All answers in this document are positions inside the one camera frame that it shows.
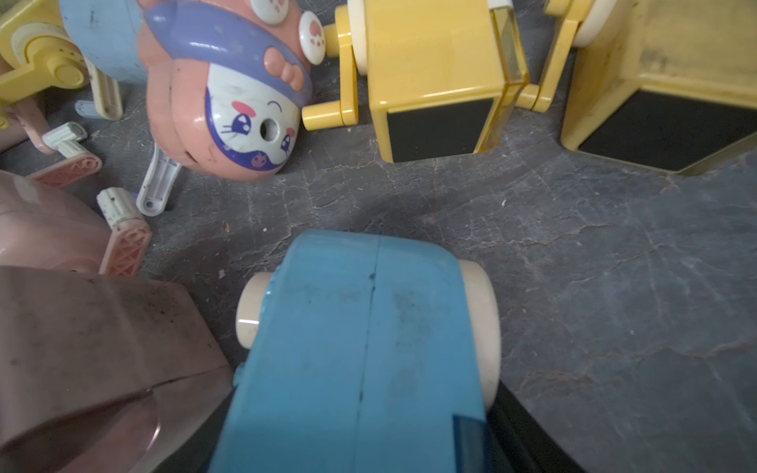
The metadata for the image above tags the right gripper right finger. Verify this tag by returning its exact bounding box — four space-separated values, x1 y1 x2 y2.
487 382 585 473

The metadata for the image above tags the yellow black pencil sharpener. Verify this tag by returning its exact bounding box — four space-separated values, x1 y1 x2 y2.
518 0 756 175

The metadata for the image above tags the light blue pencil sharpener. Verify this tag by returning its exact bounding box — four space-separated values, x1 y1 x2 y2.
209 231 502 472

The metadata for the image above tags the blue grey pencil sharpener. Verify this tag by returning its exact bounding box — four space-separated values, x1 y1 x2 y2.
59 1 147 121

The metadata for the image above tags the pink red-drawer pencil sharpener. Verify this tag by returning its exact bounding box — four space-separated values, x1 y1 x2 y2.
1 267 232 472

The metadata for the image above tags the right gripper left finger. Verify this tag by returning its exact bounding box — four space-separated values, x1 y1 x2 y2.
154 392 234 473

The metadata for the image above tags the pink boxy pencil sharpener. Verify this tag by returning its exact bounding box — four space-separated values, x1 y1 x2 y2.
1 95 103 188

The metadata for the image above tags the yellow crank pencil sharpener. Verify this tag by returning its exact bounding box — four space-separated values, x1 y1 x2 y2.
1 0 90 130

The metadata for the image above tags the yellow white pencil sharpener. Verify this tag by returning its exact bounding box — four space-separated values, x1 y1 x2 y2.
302 0 530 163

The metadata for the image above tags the peach round pencil sharpener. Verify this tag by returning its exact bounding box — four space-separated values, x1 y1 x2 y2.
137 0 326 187

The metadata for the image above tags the pink clear-drawer pencil sharpener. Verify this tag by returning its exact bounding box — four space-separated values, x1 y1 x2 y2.
1 171 152 276

